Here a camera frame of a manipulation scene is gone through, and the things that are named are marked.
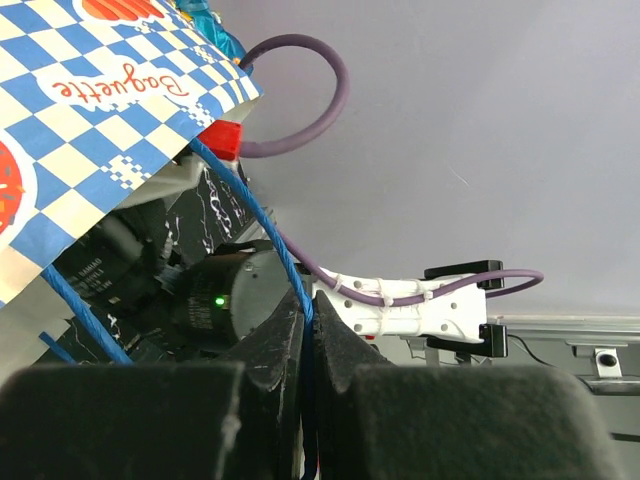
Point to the blue checkered paper bag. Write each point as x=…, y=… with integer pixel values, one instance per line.
x=96, y=98

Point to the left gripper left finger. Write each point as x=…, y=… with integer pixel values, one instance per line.
x=237, y=417

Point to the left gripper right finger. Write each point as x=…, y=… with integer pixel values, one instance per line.
x=378, y=420

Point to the blue Slendy candy bag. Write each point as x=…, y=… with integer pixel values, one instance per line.
x=209, y=24

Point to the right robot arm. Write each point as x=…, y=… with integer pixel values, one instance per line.
x=127, y=266

